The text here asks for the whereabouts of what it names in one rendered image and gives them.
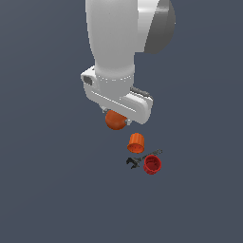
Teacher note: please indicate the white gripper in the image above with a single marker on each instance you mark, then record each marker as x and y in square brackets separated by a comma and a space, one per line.
[120, 95]

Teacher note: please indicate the dark grey wrench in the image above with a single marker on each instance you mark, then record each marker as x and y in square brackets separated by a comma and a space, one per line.
[136, 159]

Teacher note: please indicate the orange ribbed cup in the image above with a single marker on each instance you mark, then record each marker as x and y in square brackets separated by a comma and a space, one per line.
[136, 143]

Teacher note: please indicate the red ribbed cup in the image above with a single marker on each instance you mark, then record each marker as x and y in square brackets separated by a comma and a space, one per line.
[152, 164]

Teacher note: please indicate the orange ball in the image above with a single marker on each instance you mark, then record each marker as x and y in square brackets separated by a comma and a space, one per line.
[115, 121]

